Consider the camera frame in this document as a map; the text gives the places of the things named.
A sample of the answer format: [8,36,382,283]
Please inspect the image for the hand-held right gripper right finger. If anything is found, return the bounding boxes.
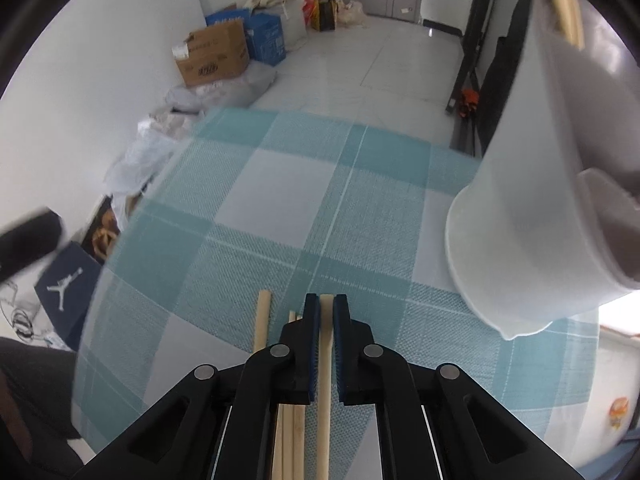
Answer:
[334,294,586,480]

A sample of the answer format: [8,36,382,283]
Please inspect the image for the grey plastic mailing bag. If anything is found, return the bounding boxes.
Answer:
[165,67,278,111]

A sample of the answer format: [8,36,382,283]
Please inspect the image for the teal plaid tablecloth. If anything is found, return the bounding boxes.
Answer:
[72,107,601,480]

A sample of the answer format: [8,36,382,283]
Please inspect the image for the brown cardboard box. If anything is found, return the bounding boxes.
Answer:
[172,20,251,88]

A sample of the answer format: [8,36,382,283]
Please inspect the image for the navy shoe box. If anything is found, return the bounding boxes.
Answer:
[35,242,101,351]

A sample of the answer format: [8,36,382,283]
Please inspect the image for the black metal door frame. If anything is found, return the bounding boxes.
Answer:
[445,0,501,116]

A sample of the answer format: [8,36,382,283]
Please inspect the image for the blue cardboard box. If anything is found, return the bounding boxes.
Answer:
[206,7,288,66]

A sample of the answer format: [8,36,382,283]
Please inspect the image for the large white plastic bag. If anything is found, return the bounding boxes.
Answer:
[107,132,186,211]

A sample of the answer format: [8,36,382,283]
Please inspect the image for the white plastic container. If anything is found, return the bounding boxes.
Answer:
[280,2,308,51]

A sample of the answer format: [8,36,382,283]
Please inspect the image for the orange snack packet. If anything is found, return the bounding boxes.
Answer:
[607,397,631,431]

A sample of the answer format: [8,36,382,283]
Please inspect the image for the brown shoes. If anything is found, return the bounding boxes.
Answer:
[92,210,121,261]

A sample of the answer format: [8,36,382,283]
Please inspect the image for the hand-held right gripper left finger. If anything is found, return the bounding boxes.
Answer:
[70,294,321,480]

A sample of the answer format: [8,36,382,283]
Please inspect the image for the white plastic utensil holder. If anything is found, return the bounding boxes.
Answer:
[445,0,640,341]

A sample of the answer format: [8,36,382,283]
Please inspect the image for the small white plastic bag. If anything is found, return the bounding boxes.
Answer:
[137,107,206,141]

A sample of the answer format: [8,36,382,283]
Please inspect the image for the beige plastic bag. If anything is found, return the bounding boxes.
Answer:
[335,0,368,28]

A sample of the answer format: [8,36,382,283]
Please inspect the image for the black paper bag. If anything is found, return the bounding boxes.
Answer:
[312,0,336,31]

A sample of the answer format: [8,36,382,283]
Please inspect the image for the person's dark clothing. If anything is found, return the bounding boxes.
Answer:
[0,337,83,480]

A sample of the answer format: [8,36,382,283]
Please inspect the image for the tangled cable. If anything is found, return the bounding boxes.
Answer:
[0,285,38,343]

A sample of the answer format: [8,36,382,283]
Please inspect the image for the black backpack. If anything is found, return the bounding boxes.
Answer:
[480,0,536,156]

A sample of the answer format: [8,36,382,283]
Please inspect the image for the orange tool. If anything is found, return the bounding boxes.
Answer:
[457,87,481,121]

